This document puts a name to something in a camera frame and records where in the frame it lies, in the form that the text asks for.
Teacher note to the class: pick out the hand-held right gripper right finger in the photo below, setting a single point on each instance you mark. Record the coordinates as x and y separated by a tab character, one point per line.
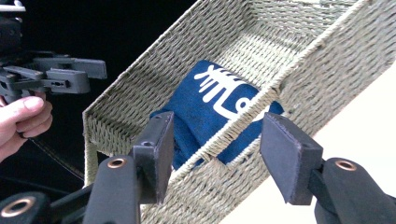
289	158

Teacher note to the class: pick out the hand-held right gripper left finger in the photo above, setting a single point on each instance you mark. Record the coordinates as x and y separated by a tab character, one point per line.
155	155

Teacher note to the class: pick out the dark blue printed cloth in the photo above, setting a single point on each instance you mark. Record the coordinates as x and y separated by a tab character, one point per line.
199	118

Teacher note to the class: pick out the green woven basket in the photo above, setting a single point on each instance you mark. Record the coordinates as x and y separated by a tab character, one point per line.
255	40

